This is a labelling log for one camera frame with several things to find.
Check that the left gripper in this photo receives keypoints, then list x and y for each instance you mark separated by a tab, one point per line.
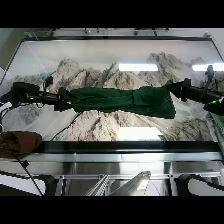
65	99

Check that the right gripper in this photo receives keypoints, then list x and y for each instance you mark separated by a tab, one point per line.
182	90

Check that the green T-shirt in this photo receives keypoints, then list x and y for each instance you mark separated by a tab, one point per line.
133	100

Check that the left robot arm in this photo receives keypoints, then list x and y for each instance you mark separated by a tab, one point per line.
23	91

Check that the brown garment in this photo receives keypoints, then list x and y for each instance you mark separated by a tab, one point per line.
18	142

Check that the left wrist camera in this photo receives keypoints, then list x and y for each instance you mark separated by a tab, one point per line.
49	82

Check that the silver frame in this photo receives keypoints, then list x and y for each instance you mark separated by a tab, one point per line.
110	166

